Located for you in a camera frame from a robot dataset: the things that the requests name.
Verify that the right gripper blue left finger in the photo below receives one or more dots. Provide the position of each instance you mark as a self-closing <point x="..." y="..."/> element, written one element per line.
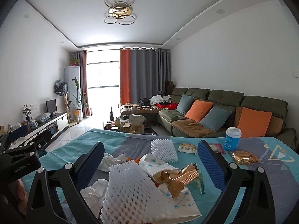
<point x="87" y="164"/>

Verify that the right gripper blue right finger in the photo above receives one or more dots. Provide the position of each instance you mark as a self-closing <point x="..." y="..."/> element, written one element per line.
<point x="214" y="163"/>

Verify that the clear green plastic wrapper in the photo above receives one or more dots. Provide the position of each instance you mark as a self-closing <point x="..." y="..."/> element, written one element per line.
<point x="198" y="183"/>

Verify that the gold foil wrapper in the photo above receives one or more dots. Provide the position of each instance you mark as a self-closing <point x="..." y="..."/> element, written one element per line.
<point x="176" y="182"/>

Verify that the white tissue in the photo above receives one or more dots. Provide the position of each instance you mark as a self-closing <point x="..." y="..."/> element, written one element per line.
<point x="108" y="161"/>
<point x="94" y="195"/>

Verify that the orange peel piece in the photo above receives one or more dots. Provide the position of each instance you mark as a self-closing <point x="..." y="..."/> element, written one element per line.
<point x="135" y="160"/>

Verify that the large white foam net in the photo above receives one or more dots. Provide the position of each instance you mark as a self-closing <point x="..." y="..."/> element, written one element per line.
<point x="132" y="197"/>

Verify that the small white foam net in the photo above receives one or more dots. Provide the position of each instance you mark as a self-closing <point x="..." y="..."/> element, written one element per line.
<point x="164" y="149"/>

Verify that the white patterned paper cup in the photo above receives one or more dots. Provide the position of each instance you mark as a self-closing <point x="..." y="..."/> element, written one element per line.
<point x="153" y="167"/>

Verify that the left hand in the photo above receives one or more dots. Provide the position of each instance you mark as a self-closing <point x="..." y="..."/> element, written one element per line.
<point x="17" y="191"/>

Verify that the dark red snack packet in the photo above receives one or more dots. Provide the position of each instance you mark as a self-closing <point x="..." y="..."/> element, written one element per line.
<point x="217" y="148"/>

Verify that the gold snack packet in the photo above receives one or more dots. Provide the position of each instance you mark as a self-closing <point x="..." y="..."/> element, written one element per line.
<point x="243" y="157"/>

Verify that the beige snack packet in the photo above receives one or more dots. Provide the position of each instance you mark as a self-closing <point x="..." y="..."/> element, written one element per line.
<point x="187" y="148"/>

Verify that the blue white lidded cup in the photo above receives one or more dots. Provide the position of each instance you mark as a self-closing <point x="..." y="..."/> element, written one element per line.
<point x="233" y="136"/>

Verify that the teal grey tablecloth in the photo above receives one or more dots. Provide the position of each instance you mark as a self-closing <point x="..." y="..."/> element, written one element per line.
<point x="261" y="192"/>

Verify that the white black TV cabinet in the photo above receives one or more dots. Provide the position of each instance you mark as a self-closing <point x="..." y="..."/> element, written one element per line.
<point x="56" y="124"/>

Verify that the brown seat pad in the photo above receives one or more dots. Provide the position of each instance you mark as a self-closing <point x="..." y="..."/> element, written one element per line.
<point x="191" y="129"/>

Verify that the blue-grey cushion near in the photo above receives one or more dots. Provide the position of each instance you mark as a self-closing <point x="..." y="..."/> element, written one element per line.
<point x="215" y="118"/>

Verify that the blue-grey cushion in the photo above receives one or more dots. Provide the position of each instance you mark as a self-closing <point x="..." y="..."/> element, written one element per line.
<point x="184" y="104"/>
<point x="215" y="118"/>

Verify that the small plant blue vase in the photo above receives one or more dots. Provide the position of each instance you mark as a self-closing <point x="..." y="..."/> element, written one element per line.
<point x="27" y="111"/>

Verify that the white paper cup sheet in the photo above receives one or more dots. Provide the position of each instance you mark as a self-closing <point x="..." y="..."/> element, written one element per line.
<point x="184" y="208"/>

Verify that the orange cushion near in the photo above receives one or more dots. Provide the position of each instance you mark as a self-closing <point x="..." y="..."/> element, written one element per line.
<point x="253" y="123"/>

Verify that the orange cushion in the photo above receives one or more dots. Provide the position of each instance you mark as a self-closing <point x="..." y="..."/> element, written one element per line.
<point x="199" y="110"/>
<point x="253" y="123"/>

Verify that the orange cushion far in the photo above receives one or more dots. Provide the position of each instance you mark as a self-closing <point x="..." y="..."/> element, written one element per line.
<point x="199" y="110"/>

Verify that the green sectional sofa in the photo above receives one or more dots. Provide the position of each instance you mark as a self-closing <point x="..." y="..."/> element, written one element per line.
<point x="234" y="102"/>

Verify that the small black monitor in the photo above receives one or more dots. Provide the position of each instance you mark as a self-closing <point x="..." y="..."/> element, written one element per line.
<point x="51" y="107"/>

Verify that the cluttered dark coffee table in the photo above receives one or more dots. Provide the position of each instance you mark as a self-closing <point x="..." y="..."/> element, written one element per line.
<point x="134" y="124"/>

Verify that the tall green potted plant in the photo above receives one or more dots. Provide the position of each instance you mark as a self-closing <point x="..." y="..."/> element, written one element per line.
<point x="78" y="100"/>

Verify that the blue-grey cushion far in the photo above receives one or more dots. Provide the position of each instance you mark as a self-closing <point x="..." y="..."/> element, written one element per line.
<point x="184" y="104"/>

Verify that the pile of clothes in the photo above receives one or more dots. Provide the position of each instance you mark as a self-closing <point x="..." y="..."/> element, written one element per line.
<point x="160" y="101"/>

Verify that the covered standing fan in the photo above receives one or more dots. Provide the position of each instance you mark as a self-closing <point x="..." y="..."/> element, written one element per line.
<point x="60" y="88"/>

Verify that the white standing air conditioner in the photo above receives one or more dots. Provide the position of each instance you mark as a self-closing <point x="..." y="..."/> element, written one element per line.
<point x="71" y="73"/>

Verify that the orange curtain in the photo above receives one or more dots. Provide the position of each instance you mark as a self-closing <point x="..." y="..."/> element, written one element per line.
<point x="124" y="76"/>

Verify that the plant atop air conditioner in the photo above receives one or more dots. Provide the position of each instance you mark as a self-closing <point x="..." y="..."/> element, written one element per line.
<point x="74" y="62"/>

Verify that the striped left curtain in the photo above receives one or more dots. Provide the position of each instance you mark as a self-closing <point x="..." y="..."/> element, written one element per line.
<point x="82" y="56"/>

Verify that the grey curtain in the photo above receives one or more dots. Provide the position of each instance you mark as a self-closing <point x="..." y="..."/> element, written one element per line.
<point x="150" y="69"/>

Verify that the gold ring ceiling lamp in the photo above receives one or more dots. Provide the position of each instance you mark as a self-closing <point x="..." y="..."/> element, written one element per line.
<point x="119" y="12"/>

